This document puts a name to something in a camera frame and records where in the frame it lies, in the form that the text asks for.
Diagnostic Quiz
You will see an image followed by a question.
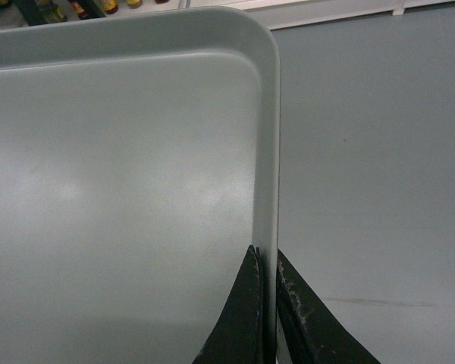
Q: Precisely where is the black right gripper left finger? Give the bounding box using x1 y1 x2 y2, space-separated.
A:
194 246 264 364

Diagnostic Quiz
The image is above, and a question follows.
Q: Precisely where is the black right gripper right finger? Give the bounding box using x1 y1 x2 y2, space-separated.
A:
276 252 378 364

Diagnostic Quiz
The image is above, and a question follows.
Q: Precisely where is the grey rectangular serving tray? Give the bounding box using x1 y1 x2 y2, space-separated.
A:
0 7 281 363

